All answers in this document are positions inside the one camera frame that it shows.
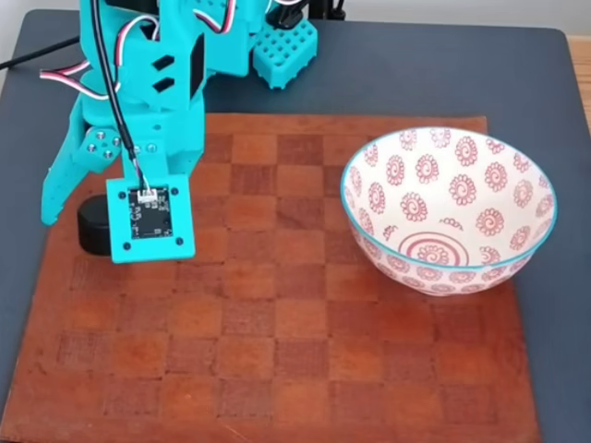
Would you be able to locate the brown wooden chessboard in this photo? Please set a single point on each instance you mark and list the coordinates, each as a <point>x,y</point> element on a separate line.
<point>277,332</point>

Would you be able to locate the black table clamp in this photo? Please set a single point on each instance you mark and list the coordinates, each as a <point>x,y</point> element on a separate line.
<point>336,9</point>

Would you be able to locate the white bowl with red flowers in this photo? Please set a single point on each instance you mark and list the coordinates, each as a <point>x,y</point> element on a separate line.
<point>443,217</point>

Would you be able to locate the teal camera box with circuit board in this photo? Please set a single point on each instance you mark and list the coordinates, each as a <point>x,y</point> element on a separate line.
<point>152,221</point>

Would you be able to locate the black plug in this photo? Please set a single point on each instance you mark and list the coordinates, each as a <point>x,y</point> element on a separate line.
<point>288,14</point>

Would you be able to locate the black cylinder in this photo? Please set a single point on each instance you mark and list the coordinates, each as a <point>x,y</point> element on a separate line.
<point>92,226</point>

